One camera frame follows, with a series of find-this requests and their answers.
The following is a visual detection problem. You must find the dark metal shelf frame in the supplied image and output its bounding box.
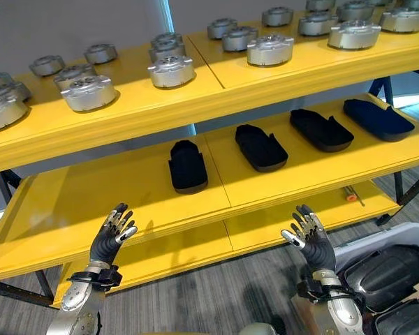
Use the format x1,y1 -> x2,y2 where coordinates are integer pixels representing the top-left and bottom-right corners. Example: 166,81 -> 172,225
0,69 -> 419,310

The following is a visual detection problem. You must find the black sole-shaped part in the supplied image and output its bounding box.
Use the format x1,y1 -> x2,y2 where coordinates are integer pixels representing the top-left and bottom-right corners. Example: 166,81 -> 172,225
235,124 -> 290,174
342,98 -> 416,143
168,140 -> 210,195
344,244 -> 419,312
372,296 -> 419,335
289,108 -> 355,154

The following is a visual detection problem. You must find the grey plastic box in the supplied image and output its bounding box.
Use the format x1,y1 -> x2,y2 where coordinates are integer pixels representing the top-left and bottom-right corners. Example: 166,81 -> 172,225
334,221 -> 419,335

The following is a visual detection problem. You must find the orange-handled screwdriver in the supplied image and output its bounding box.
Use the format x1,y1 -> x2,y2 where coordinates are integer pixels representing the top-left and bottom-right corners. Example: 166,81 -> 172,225
341,186 -> 366,207

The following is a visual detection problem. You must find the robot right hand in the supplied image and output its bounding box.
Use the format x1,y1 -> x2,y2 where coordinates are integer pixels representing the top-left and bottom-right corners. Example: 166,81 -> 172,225
281,204 -> 337,273

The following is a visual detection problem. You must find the yellow shelf board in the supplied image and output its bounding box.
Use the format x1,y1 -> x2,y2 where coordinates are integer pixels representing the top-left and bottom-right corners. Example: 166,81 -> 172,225
223,179 -> 403,253
0,33 -> 228,176
186,6 -> 419,126
0,134 -> 232,284
204,92 -> 419,211
52,219 -> 235,308

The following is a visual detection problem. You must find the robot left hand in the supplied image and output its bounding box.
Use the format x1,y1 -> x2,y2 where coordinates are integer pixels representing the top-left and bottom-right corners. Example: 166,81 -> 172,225
89,202 -> 138,267

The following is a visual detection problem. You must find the robot silver torso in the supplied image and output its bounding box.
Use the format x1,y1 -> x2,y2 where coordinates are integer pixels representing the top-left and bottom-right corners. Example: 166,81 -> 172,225
239,322 -> 279,335

